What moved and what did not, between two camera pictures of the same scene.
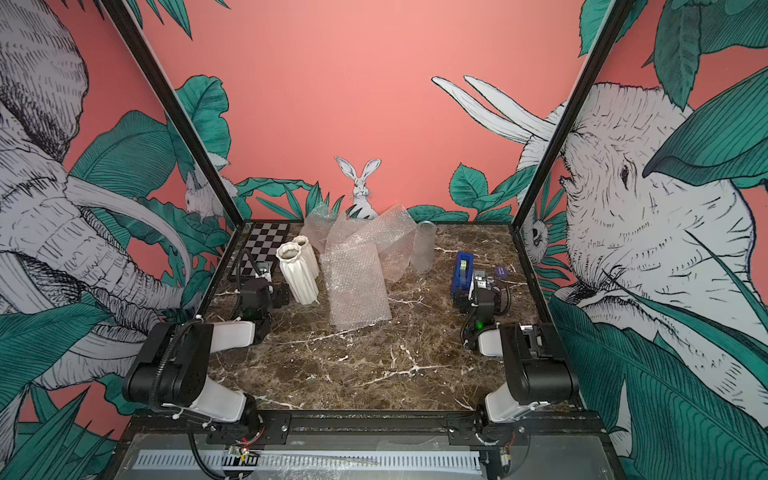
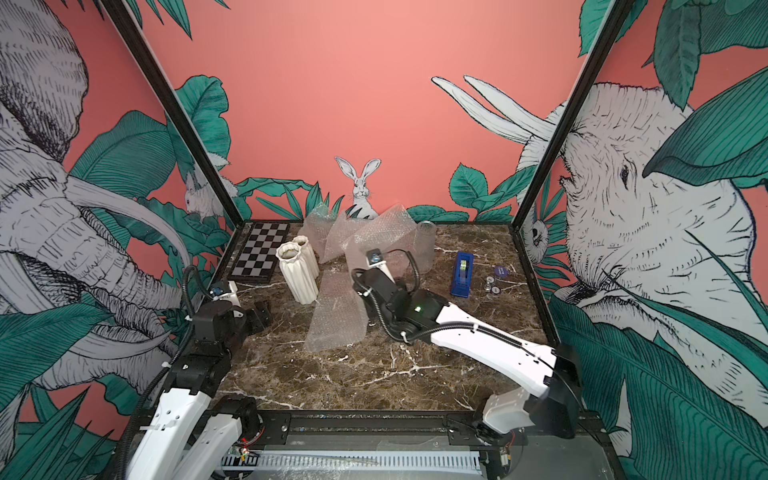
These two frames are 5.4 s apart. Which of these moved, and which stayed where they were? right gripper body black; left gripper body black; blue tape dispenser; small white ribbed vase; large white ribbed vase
Moved: left gripper body black; right gripper body black
Stayed: blue tape dispenser; large white ribbed vase; small white ribbed vase
